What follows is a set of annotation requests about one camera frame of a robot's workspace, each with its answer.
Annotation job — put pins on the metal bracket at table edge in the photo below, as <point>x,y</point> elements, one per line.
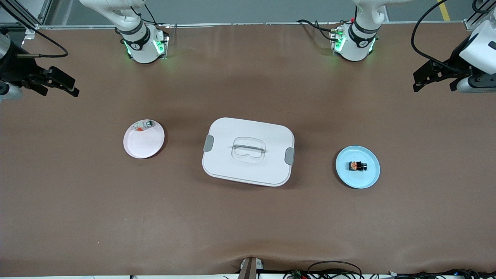
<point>250,269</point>

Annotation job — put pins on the grey box latch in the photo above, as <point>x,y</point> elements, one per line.
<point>208,143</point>
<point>289,156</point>

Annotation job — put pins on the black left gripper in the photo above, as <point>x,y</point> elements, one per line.
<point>454,59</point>

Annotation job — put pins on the pink round plate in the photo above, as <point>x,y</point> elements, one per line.
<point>143,145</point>

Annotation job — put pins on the orange and black switch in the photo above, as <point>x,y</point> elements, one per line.
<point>358,166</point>

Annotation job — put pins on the white lidded storage box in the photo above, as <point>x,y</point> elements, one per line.
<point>232,170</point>

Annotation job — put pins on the aluminium frame post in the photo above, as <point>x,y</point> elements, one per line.
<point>469,25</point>
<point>45,9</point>

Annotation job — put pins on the light blue round plate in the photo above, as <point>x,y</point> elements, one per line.
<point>358,180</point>

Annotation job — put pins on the small white orange switch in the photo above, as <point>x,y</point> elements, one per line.
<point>144,126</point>

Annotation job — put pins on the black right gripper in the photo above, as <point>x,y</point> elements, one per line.
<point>15,69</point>

